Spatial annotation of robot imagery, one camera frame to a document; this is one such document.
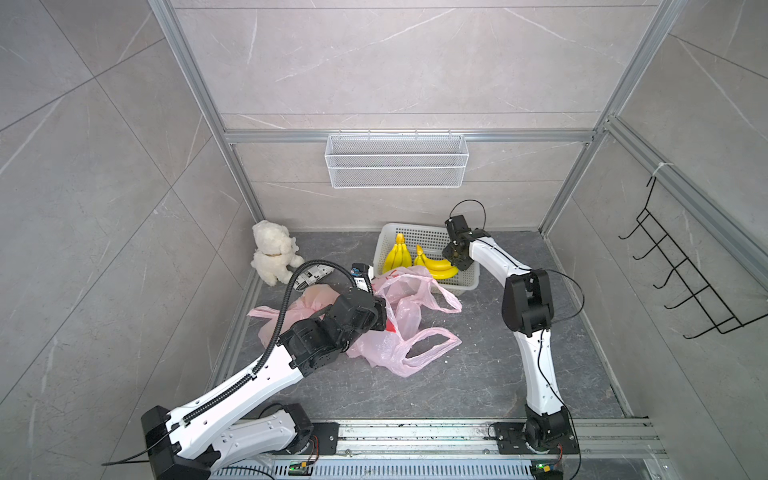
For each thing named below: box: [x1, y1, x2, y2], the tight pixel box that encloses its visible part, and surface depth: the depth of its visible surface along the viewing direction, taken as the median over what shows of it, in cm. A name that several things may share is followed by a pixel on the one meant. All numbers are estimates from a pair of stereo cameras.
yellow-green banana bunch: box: [383, 233, 412, 274], surface depth 106 cm
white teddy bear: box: [250, 220, 305, 286], surface depth 97 cm
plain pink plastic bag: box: [346, 266, 462, 377], surface depth 75 cm
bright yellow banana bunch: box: [414, 244, 459, 280], surface depth 103 cm
